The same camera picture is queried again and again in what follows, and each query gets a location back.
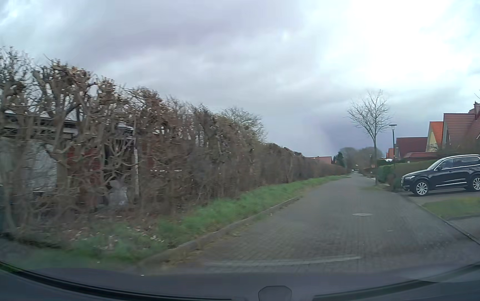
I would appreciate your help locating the long bare brown hedge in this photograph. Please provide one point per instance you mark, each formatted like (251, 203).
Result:
(206, 163)

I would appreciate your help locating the grass verge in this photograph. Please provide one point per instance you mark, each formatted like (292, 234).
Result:
(206, 217)

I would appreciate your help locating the red-roofed building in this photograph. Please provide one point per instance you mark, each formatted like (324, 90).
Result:
(321, 159)

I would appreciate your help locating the distant trees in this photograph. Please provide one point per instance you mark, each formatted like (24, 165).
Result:
(355, 156)

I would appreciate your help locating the grey paved brick road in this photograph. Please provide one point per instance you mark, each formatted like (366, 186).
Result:
(332, 225)

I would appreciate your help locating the car's own bonnet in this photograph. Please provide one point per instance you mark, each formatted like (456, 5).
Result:
(240, 284)

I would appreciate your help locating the bare tree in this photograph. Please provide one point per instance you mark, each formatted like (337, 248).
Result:
(373, 121)

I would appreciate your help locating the green hedge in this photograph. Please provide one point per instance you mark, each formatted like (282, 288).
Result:
(394, 170)

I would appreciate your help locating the building behind hedge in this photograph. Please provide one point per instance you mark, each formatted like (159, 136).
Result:
(35, 159)

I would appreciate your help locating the dark blue car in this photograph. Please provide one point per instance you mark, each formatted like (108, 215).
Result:
(449, 173)

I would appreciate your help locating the bare pollarded trees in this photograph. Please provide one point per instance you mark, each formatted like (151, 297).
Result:
(26, 138)

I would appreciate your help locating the row of red-roofed houses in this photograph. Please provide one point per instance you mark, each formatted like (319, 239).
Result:
(457, 129)

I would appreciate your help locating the grass patch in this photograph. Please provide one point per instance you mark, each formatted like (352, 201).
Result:
(465, 205)

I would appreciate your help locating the lamp post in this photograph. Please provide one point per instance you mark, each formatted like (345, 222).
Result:
(393, 142)

